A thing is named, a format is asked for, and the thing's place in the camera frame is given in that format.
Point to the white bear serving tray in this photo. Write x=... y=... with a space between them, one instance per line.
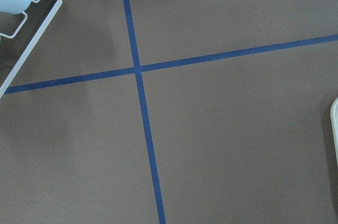
x=333 y=116

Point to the white wire cup rack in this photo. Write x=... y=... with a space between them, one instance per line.
x=19 y=35

